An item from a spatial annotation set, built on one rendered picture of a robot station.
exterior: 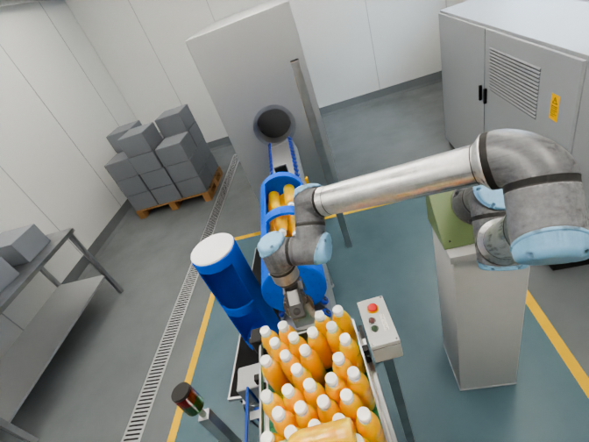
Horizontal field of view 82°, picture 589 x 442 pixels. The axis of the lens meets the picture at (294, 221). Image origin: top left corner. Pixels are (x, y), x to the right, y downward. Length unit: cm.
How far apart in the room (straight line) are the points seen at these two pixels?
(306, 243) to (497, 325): 119
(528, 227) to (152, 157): 462
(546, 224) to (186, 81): 628
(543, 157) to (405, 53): 577
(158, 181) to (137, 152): 47
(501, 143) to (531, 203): 12
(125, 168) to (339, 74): 372
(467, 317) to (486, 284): 22
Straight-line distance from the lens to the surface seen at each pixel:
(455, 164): 76
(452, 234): 150
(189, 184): 499
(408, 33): 637
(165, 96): 683
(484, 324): 188
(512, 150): 72
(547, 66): 243
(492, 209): 129
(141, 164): 507
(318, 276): 144
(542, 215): 69
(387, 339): 125
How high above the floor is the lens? 214
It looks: 34 degrees down
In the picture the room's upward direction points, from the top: 22 degrees counter-clockwise
